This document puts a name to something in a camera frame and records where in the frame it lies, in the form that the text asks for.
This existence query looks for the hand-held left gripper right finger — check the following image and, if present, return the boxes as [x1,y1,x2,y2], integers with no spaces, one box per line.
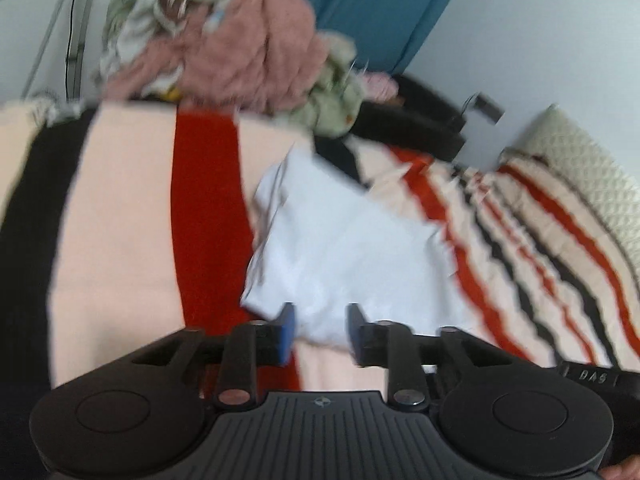
[346,303,511,411]

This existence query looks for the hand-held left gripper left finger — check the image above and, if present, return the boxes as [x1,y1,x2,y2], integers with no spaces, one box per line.
[131,303,296,411]

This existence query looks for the white T-shirt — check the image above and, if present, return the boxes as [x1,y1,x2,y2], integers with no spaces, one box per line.
[240,142,481,351]

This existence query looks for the pile of clothes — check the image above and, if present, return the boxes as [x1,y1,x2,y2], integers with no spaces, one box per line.
[100,0,366,138]

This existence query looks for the person's right hand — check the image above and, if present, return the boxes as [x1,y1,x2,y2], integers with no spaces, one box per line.
[600,460,640,480]

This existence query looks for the striped fleece blanket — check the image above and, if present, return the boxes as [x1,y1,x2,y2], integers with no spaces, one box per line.
[0,100,640,396]

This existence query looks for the cream knit pillow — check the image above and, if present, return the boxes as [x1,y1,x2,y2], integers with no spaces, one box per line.
[517,104,640,261]

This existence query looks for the black armchair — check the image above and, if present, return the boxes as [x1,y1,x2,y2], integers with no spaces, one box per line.
[345,74,468,161]

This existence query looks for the pink garment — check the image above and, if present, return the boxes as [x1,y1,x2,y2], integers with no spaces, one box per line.
[362,72,401,102]

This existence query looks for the pink fuzzy blanket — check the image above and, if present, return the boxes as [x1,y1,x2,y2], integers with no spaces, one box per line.
[102,0,328,116]

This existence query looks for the garment steamer stand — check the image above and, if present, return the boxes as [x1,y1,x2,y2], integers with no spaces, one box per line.
[22,0,108,101]

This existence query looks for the blue curtain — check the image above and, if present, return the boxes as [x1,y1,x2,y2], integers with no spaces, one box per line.
[295,0,476,76]

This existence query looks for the grey hoodie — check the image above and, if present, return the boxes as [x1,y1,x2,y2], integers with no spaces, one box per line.
[97,0,201,81]

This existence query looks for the dark wall socket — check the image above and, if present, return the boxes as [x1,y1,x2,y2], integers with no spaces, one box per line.
[462,92,503,126]

